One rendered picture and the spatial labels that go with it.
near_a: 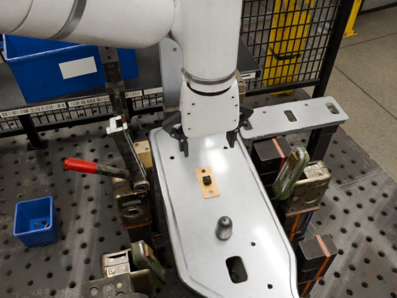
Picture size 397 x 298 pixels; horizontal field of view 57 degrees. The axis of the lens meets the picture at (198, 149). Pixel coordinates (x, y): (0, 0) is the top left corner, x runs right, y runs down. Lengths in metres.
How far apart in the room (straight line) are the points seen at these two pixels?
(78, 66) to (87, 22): 0.64
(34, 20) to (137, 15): 0.10
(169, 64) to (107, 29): 0.54
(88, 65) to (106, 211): 0.44
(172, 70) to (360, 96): 2.07
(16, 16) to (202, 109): 0.36
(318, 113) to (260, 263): 0.46
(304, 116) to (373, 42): 2.53
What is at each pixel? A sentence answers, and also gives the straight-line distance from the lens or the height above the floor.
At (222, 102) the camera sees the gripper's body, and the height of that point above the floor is 1.25.
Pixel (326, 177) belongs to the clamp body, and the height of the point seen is 1.04.
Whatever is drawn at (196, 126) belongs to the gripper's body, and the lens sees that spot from 0.63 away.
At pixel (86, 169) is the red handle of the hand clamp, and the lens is 0.69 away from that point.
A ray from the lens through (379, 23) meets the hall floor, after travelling 3.79.
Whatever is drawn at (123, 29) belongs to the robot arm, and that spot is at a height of 1.46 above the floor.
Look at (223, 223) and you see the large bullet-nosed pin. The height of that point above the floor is 1.04.
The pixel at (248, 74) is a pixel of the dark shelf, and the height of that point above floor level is 1.02.
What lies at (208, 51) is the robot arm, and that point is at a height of 1.35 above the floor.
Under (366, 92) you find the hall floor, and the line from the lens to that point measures 2.88.
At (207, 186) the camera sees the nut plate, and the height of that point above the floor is 1.00.
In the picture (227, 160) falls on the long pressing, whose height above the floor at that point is 1.00.
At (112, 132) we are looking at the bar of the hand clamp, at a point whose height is 1.21.
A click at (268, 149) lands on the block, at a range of 0.90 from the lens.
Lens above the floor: 1.64
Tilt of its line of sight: 48 degrees down
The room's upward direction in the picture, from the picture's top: straight up
